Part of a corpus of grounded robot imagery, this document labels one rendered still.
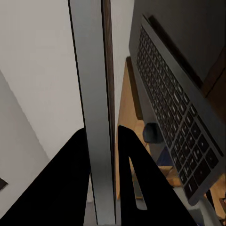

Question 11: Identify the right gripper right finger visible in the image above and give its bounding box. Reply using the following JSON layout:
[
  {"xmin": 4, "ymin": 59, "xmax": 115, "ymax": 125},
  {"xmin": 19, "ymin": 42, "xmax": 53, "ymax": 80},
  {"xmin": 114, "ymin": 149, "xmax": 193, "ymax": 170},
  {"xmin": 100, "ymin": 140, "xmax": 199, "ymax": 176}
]
[{"xmin": 117, "ymin": 125, "xmax": 197, "ymax": 226}]

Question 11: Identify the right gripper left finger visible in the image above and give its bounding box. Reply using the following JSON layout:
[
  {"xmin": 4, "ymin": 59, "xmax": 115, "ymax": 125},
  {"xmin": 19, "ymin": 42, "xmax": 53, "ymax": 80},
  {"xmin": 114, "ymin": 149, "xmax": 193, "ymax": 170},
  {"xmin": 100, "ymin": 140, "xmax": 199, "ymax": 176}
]
[{"xmin": 0, "ymin": 128, "xmax": 90, "ymax": 226}]

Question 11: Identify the notebook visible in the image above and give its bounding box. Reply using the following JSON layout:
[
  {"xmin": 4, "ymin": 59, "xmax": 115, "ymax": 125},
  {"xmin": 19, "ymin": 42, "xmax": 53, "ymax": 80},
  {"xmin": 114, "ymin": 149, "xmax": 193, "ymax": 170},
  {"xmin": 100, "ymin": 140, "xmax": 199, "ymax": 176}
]
[{"xmin": 68, "ymin": 0, "xmax": 116, "ymax": 225}]

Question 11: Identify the mouse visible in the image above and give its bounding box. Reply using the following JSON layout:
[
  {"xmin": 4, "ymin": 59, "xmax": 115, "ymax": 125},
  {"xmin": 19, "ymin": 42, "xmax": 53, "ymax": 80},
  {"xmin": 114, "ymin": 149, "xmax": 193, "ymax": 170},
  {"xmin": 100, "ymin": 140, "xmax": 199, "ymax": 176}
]
[{"xmin": 142, "ymin": 123, "xmax": 157, "ymax": 143}]

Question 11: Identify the swivel chair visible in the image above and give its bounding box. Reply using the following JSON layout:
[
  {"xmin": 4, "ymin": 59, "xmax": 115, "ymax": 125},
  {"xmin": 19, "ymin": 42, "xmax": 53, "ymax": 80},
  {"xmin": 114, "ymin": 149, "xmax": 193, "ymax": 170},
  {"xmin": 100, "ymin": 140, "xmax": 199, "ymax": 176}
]
[{"xmin": 83, "ymin": 179, "xmax": 226, "ymax": 226}]

